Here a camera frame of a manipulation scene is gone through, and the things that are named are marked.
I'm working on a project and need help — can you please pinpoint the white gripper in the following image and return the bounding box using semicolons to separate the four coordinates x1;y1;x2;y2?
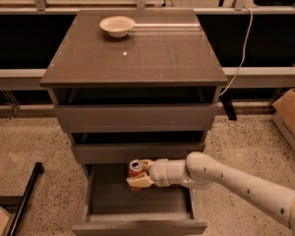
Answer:
127;159;189;189

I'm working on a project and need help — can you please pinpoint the red coke can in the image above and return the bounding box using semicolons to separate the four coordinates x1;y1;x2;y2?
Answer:
127;159;146;179

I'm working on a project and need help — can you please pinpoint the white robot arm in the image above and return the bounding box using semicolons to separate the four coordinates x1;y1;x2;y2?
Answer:
127;151;295;236

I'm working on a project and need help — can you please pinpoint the grey open bottom drawer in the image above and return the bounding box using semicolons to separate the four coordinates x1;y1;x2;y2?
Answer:
72;164;207;236

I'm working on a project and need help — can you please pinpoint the grey top drawer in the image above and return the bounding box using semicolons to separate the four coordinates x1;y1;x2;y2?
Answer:
54;104;217;133

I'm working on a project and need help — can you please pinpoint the grey middle drawer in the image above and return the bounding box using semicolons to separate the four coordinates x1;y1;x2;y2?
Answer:
72;143;205;164

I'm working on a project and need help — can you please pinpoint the grey drawer cabinet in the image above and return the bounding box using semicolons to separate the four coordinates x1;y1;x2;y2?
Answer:
39;9;229;236

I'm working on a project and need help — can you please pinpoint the black pole on floor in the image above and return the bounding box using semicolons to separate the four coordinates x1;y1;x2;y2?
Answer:
7;162;44;236

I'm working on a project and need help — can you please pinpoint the black table leg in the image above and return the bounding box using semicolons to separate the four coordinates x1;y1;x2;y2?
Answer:
220;93;237;121

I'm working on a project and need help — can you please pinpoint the white bowl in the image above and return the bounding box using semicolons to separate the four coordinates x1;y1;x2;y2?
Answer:
99;16;136;37

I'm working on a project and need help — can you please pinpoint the cardboard box right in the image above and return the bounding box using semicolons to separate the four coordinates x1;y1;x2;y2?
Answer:
272;88;295;151

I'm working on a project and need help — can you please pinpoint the white cable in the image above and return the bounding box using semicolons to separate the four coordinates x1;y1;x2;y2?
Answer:
218;6;255;97

